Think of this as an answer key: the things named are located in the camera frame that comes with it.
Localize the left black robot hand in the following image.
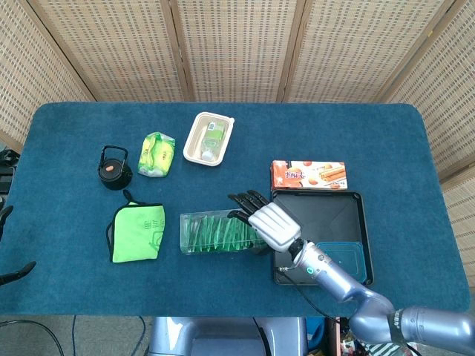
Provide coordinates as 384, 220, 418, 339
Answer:
0, 205, 37, 286

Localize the clear box of green packets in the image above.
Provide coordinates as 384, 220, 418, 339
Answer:
180, 209, 270, 256

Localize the black floor cable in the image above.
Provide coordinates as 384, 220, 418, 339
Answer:
128, 316, 148, 356
0, 318, 64, 356

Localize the orange biscuit roll box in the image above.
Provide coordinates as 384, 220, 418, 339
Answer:
270, 159, 349, 191

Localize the blue felt table cover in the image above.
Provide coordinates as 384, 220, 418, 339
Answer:
0, 102, 472, 318

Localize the green microfiber cloth black trim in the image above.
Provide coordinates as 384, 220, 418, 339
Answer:
105, 189, 167, 264

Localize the black plastic tray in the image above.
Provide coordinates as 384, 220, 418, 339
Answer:
271, 189, 375, 286

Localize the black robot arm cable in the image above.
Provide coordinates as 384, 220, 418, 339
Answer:
276, 265, 346, 322

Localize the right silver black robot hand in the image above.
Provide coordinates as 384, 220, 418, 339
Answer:
226, 190, 302, 257

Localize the woven bamboo screen panel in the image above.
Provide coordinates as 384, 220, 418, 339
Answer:
381, 0, 475, 182
0, 0, 96, 149
284, 0, 457, 104
441, 177, 475, 286
27, 0, 194, 103
168, 0, 298, 103

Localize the black equipment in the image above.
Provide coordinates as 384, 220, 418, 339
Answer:
0, 148, 19, 194

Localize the green yellow plastic snack package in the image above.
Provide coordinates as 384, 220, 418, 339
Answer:
137, 131, 176, 178

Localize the beige tray with green pack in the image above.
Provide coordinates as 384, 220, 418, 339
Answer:
183, 111, 235, 167

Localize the blue transparent plastic lid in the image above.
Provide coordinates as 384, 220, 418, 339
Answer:
317, 240, 363, 277

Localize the small clear water bottle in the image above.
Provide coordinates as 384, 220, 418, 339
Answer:
200, 120, 227, 162

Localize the black kettle with handle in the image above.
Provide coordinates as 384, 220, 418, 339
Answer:
97, 145, 134, 191

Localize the grey blue robot torso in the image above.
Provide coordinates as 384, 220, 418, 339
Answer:
148, 317, 309, 356

